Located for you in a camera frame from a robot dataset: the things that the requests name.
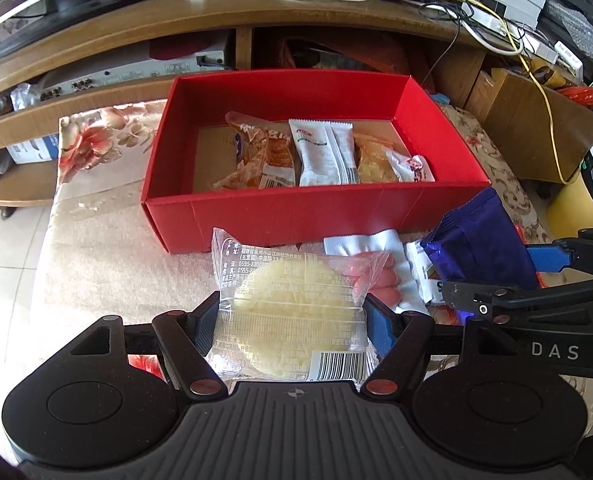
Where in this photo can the white blue cardboard box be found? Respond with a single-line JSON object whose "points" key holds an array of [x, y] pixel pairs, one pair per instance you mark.
{"points": [[34, 150]]}

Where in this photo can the white red-print snack packet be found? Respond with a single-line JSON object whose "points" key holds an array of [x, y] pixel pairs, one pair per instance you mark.
{"points": [[416, 167]]}

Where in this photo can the silver media player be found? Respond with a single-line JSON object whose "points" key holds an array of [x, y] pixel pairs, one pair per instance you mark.
{"points": [[126, 77]]}

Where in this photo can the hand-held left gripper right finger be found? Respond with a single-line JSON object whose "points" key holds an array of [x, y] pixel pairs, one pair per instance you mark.
{"points": [[380, 325]]}

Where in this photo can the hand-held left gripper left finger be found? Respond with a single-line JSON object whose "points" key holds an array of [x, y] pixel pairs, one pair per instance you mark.
{"points": [[207, 322]]}

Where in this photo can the red cardboard box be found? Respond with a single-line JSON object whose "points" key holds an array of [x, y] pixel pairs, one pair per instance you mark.
{"points": [[301, 215]]}

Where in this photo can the yellow trash bin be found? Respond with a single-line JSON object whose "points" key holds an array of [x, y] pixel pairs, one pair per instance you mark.
{"points": [[576, 205]]}

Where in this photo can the orange brown snack packet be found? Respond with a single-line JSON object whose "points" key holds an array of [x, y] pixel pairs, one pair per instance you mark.
{"points": [[261, 155]]}

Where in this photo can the white packet pink sausages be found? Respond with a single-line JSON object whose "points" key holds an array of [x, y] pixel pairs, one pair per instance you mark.
{"points": [[391, 270]]}

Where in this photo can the black power adapter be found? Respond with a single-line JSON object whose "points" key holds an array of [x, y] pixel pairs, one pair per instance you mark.
{"points": [[486, 1]]}

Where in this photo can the bubble wrap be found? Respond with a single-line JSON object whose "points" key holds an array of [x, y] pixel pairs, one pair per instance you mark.
{"points": [[578, 30]]}

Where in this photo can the wooden television stand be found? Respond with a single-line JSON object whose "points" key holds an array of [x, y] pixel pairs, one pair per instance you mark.
{"points": [[226, 17]]}

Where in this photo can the clear plastic bag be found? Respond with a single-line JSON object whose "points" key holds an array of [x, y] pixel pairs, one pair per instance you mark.
{"points": [[26, 96]]}

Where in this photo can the clear packet pale round pastry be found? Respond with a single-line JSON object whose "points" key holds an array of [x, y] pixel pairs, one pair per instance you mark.
{"points": [[286, 305]]}

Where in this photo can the dark blue snack packet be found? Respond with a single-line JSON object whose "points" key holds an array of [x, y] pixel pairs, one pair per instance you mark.
{"points": [[481, 240]]}

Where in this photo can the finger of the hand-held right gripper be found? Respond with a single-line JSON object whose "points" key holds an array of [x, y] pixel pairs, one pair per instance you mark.
{"points": [[548, 258], [526, 302]]}

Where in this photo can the red plastic bag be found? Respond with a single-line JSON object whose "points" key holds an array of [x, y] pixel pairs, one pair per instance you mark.
{"points": [[583, 95]]}

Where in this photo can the clear packet orange round cake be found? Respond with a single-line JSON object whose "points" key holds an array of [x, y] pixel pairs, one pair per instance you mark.
{"points": [[376, 160]]}

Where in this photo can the grey white green-print snack packet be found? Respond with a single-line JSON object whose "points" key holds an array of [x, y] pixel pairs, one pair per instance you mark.
{"points": [[316, 155]]}

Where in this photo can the white black-lettered snack packet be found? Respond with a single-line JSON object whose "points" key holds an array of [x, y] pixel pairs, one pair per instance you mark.
{"points": [[426, 270]]}

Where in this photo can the white power strip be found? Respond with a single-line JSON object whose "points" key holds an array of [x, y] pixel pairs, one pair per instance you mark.
{"points": [[541, 45]]}

